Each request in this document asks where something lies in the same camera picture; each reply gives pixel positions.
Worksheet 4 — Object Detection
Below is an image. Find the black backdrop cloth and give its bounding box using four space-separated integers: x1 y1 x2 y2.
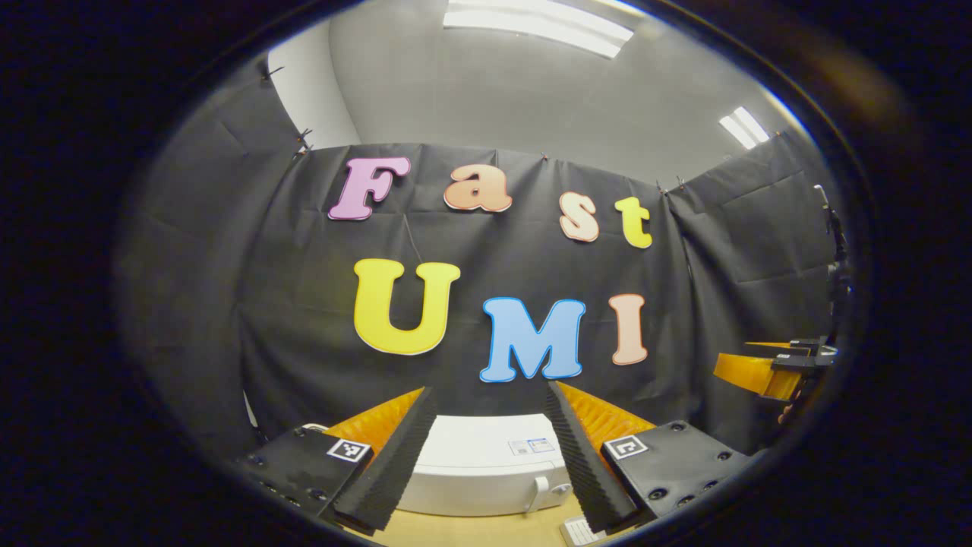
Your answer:
114 61 855 464

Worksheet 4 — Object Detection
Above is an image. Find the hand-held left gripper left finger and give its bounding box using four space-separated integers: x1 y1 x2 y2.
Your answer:
239 386 440 535

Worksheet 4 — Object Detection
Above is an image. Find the white rectangular tray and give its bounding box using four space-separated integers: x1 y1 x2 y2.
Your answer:
560 515 609 547

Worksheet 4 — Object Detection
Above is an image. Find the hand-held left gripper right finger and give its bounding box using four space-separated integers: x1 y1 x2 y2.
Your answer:
542 379 765 536

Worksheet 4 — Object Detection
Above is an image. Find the small ceiling light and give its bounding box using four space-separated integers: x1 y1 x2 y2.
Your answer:
718 106 771 151

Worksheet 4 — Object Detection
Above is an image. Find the white microwave oven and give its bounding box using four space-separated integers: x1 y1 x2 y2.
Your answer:
330 413 575 518

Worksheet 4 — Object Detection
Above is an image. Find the long ceiling light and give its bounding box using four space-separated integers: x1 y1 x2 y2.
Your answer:
443 0 636 61

